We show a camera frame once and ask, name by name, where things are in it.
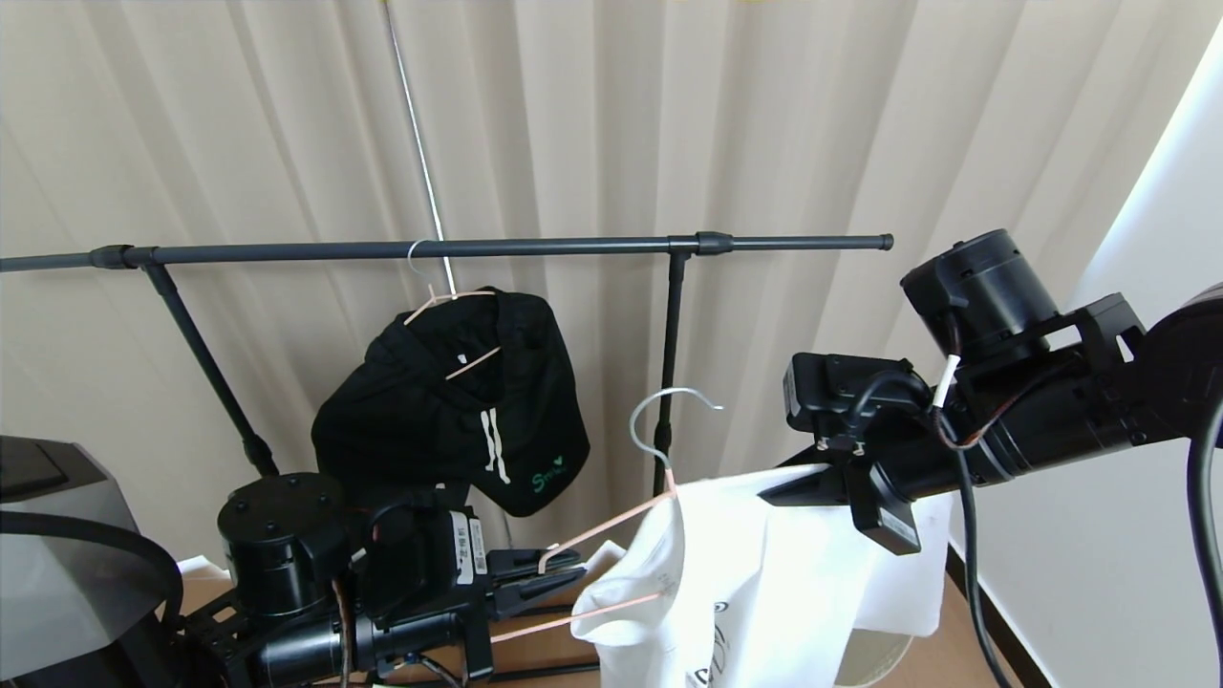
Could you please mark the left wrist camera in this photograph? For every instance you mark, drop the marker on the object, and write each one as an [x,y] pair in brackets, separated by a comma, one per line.
[420,559]

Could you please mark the black clothes rack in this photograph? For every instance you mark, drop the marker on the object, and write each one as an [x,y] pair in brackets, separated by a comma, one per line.
[287,252]

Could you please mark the black shorts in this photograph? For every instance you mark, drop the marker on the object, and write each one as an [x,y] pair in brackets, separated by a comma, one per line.
[401,430]

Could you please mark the white garment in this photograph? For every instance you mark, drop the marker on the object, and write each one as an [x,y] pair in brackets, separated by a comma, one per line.
[764,592]

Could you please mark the beige curtain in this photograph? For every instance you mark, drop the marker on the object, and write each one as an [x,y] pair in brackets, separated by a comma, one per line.
[669,96]

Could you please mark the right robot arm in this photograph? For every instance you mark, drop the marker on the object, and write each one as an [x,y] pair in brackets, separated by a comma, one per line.
[984,287]

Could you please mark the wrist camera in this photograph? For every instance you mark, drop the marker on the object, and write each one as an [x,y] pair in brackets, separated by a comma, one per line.
[420,559]
[831,392]

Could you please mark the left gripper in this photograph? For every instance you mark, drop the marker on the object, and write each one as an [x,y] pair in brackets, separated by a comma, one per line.
[420,640]

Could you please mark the pink clothes hanger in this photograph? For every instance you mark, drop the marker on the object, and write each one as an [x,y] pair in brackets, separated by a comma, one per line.
[473,363]
[611,524]

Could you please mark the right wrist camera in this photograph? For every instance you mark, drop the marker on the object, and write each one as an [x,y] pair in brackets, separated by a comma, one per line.
[831,392]

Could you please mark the white laundry basket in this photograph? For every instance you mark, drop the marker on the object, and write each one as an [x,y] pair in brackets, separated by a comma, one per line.
[874,664]

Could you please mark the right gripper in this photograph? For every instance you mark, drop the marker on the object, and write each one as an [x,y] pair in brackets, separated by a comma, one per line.
[1032,435]

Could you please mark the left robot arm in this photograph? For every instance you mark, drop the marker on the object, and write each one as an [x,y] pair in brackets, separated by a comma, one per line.
[277,535]

